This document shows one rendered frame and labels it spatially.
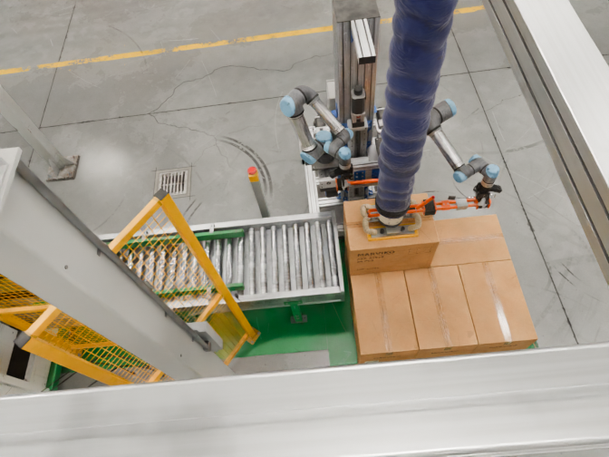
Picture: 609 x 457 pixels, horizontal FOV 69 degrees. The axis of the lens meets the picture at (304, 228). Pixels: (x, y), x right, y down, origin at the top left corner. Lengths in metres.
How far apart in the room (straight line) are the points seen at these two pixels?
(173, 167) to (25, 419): 4.53
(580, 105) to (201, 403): 0.73
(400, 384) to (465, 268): 3.09
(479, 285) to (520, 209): 1.29
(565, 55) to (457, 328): 2.55
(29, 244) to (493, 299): 2.97
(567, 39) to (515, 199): 3.66
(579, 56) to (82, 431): 0.93
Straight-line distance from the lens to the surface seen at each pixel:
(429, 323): 3.28
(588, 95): 0.91
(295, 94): 2.88
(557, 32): 1.01
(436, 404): 0.43
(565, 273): 4.37
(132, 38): 6.79
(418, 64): 1.96
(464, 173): 2.85
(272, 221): 3.57
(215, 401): 0.43
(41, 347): 2.02
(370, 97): 3.18
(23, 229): 1.05
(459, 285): 3.43
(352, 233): 3.06
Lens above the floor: 3.62
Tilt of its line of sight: 60 degrees down
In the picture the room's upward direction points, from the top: 10 degrees counter-clockwise
